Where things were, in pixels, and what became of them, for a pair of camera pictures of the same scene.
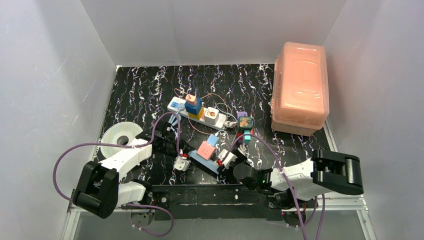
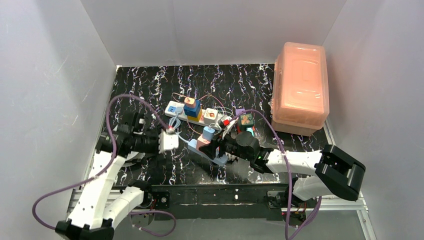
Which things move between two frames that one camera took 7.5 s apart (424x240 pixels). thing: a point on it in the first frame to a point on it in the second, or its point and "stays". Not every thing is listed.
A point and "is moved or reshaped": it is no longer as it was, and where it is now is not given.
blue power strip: x=209 y=164 is moved or reshaped
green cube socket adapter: x=244 y=123 stays
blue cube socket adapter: x=194 y=110 stays
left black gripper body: x=178 y=149 to x=156 y=141
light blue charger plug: x=212 y=139 is moved or reshaped
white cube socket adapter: x=211 y=115 stays
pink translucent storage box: x=301 y=101 stays
